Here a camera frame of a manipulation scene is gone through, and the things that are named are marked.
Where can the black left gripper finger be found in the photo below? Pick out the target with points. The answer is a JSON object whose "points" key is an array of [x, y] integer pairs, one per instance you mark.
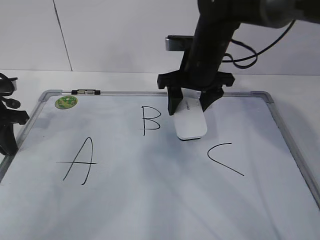
{"points": [[8, 144]]}

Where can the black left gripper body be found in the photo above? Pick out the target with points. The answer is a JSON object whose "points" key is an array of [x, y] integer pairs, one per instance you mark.
{"points": [[9, 113]]}

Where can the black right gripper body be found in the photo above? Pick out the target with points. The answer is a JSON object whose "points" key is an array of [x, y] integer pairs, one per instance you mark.
{"points": [[199, 69]]}

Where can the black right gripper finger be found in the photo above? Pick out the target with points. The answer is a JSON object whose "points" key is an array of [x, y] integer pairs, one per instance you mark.
{"points": [[175, 96], [210, 96]]}

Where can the white whiteboard eraser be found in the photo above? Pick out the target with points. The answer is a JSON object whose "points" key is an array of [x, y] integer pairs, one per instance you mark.
{"points": [[189, 120]]}

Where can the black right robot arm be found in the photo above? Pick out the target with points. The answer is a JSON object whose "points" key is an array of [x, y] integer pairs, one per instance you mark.
{"points": [[266, 13]]}

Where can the green round magnet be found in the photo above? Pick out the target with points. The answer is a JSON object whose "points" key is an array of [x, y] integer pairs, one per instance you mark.
{"points": [[66, 102]]}

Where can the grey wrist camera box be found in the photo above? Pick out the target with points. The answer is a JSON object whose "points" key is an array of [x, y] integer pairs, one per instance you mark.
{"points": [[178, 43]]}

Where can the whiteboard with aluminium frame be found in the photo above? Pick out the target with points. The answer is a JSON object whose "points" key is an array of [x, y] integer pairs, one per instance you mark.
{"points": [[113, 168]]}

